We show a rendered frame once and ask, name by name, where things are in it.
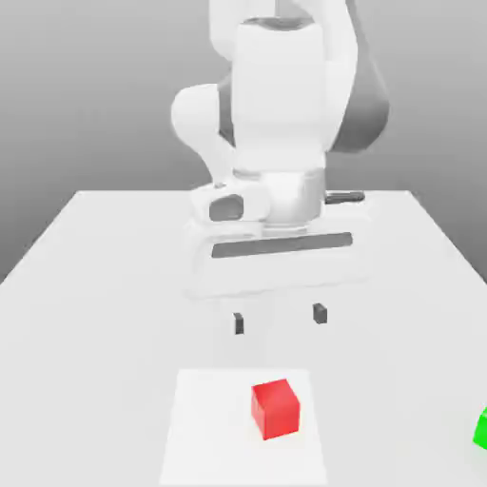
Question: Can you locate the small green cube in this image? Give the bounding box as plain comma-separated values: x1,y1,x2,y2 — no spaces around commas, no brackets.
472,405,487,451

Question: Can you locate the small red cube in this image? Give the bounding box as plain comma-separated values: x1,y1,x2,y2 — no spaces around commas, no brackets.
249,378,302,441

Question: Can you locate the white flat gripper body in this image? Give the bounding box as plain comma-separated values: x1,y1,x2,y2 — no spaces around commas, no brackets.
183,210,373,302

